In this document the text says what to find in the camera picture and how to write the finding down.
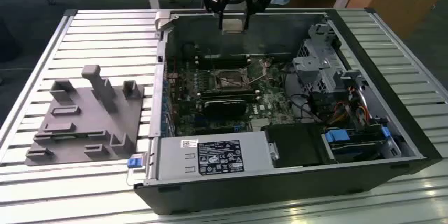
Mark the black PC case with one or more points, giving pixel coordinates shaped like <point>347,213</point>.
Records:
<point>245,197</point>

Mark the silver CPU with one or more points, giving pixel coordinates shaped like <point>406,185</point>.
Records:
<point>233,27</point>

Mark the grey power supply unit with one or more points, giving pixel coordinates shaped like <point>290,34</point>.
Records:
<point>171,155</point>

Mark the CPU socket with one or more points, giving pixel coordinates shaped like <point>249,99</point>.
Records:
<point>231,79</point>

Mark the hard disk in blue carrier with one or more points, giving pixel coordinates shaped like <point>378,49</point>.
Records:
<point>337,136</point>

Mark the blue plastic latch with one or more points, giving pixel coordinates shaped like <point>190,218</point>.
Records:
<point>137,161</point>
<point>386,132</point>

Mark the green RAM stick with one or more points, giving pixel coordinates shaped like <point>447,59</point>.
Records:
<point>70,137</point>

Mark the grey parts rack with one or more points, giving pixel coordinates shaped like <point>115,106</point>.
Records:
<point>87,119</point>

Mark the green motherboard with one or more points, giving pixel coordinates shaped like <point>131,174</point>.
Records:
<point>273,100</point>

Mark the silver finned heatsink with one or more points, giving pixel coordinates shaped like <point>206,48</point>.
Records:
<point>261,123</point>

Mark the black plastic shroud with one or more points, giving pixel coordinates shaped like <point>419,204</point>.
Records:
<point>298,145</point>

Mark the grey plastic bracket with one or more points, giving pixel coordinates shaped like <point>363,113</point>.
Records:
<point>319,31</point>

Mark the black graphics card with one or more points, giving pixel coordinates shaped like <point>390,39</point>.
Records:
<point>225,108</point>

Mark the grey metal drive cage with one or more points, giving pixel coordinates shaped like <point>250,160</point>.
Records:
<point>310,64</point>

